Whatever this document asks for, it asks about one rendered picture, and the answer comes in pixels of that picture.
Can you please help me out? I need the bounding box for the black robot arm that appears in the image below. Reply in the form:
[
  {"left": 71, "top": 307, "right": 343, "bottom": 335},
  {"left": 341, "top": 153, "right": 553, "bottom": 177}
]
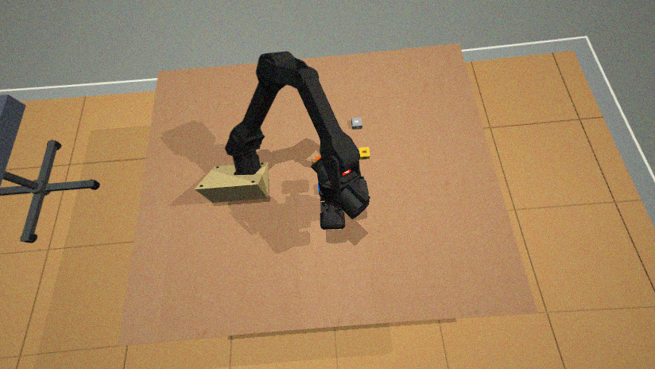
[{"left": 225, "top": 51, "right": 370, "bottom": 219}]

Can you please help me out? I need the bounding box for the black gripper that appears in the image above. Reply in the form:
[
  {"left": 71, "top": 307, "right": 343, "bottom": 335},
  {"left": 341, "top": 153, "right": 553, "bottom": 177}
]
[{"left": 319, "top": 186, "right": 345, "bottom": 230}]

